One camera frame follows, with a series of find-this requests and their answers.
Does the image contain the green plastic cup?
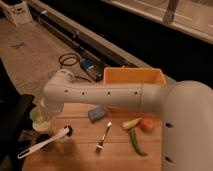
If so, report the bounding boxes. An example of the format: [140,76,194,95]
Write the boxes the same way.
[30,107,49,124]

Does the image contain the white plastic cup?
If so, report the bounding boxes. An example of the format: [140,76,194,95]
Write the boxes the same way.
[32,122,51,134]

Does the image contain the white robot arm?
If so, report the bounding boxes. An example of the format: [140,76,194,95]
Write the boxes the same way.
[40,69,213,171]

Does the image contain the yellow plastic tray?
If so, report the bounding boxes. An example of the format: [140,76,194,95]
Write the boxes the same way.
[103,67,166,85]

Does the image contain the blue black power box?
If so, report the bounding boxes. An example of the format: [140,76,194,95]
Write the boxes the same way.
[80,59,104,82]

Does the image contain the blue sponge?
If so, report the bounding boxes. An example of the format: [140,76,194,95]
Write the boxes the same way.
[88,106,107,123]

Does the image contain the pale yellow vegetable toy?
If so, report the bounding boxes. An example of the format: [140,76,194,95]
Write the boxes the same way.
[122,118,140,130]

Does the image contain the green chili pepper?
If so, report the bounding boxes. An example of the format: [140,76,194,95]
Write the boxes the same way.
[129,128,147,157]

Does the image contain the orange tomato toy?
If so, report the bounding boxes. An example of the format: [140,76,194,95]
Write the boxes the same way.
[139,118,154,132]

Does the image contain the silver metal fork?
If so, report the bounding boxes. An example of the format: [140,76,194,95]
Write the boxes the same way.
[95,122,112,153]

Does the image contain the dark brown cup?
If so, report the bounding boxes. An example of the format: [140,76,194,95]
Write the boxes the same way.
[36,134,53,151]

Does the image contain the black chair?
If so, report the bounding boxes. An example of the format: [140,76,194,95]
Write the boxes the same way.
[0,58,35,171]

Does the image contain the white storage box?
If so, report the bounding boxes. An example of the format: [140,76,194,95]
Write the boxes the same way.
[0,0,33,27]

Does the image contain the black coiled cable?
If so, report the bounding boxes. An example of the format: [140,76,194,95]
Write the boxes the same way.
[58,52,94,83]

